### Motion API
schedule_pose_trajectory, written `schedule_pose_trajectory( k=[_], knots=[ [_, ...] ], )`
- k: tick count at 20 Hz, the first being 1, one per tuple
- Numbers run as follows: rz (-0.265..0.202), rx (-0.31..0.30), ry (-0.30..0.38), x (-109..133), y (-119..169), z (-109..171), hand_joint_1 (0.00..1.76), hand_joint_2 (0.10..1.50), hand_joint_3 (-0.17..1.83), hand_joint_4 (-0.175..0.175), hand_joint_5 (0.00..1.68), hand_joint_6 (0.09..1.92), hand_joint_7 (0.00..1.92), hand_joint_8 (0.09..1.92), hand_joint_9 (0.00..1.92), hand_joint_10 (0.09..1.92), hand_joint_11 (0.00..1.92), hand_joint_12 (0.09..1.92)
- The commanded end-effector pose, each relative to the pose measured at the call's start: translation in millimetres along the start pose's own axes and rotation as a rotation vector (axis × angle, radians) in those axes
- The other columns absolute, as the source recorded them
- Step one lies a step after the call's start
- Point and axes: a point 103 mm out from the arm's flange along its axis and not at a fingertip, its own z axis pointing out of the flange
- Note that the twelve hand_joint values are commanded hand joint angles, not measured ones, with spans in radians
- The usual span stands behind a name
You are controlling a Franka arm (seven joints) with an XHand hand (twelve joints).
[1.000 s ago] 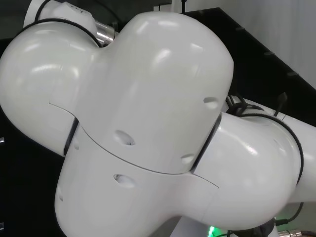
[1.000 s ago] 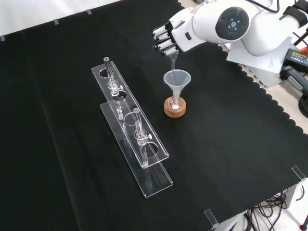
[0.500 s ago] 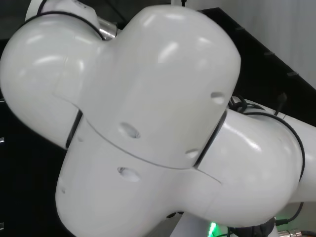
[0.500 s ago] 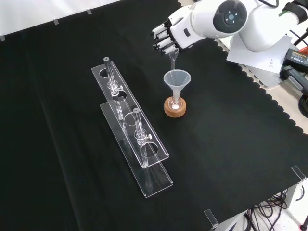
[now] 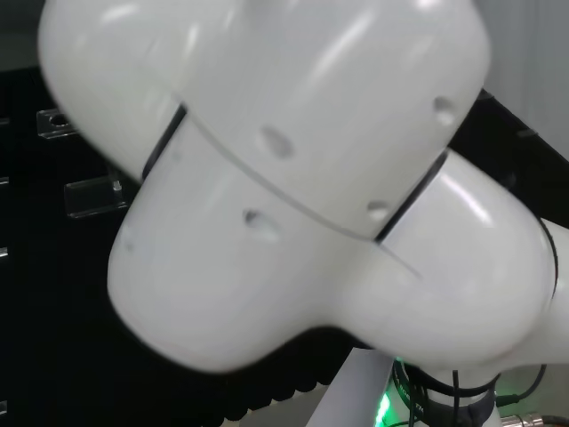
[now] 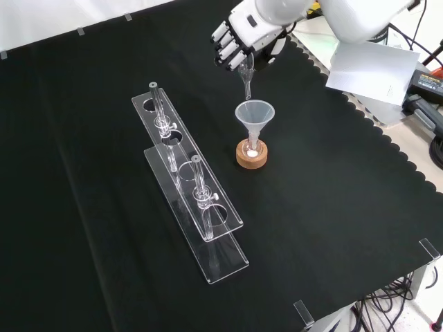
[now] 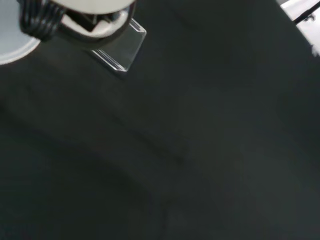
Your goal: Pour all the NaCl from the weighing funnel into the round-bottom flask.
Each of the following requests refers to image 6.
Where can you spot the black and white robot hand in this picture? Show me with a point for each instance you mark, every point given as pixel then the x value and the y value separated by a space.
pixel 256 32

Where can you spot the clear glass weighing funnel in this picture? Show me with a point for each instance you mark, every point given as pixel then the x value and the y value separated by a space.
pixel 246 86

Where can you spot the translucent plastic funnel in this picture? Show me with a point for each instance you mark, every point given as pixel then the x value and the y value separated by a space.
pixel 255 115

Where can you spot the small glass round-bottom flask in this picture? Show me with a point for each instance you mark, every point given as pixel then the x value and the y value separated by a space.
pixel 251 150

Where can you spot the clear acrylic funnel stand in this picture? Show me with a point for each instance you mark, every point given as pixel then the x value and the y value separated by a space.
pixel 194 180

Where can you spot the yellow stop button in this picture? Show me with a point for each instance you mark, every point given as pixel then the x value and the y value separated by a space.
pixel 313 8

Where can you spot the white paper sheet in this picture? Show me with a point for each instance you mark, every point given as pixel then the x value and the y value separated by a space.
pixel 373 72

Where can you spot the small clear cloth clip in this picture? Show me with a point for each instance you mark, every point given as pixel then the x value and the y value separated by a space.
pixel 3 55
pixel 127 17
pixel 80 31

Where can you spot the pale board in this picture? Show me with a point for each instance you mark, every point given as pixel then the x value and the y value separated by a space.
pixel 380 110

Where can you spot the black power adapter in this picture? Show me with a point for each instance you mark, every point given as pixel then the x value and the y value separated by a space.
pixel 427 83

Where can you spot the black and grey clamp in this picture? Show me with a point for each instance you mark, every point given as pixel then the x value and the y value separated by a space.
pixel 424 110

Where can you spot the black bench cloth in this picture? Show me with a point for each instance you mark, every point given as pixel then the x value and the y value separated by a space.
pixel 104 207

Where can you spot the clear acrylic cloth clip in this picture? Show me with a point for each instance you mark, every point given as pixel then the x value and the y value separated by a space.
pixel 304 313
pixel 430 249

